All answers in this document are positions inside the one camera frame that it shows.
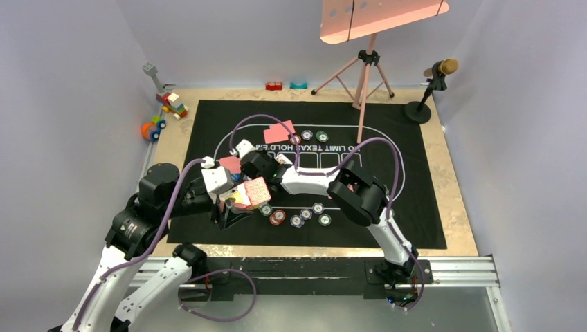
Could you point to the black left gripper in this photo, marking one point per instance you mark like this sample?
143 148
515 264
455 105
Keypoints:
230 214

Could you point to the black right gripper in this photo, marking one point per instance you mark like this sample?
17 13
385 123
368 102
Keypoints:
268 158

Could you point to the red playing card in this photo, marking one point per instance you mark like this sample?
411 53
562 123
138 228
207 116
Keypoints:
231 163
269 139
282 129

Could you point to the face-up playing card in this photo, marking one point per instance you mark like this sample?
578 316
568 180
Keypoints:
282 159

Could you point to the red playing card box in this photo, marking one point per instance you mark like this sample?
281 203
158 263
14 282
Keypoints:
249 194

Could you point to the red poker chip stack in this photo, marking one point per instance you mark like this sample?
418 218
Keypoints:
277 217

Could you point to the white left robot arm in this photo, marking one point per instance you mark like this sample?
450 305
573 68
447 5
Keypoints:
164 192

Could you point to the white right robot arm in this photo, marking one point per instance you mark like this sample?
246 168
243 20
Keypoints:
361 197

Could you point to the red toy block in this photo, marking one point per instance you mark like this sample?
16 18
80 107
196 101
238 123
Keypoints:
273 86

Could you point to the teal toy block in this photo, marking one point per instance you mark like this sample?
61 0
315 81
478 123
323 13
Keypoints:
298 85

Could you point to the colourful toy block train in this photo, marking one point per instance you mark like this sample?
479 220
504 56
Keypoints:
170 101

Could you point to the orange toy wheel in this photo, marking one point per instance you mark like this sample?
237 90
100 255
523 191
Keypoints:
151 131

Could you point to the black poker felt mat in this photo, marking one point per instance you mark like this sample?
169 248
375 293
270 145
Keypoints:
392 150

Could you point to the pink music stand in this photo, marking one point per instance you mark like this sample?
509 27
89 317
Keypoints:
343 21

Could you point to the gold microphone on stand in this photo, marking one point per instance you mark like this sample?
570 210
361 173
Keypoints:
420 112

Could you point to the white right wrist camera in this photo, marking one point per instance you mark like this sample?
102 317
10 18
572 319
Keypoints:
243 148

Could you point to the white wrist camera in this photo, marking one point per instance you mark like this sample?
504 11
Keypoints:
217 178
243 148

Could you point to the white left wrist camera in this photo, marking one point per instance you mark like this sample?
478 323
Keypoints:
217 178

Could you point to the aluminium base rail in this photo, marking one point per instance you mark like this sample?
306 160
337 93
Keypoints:
349 276

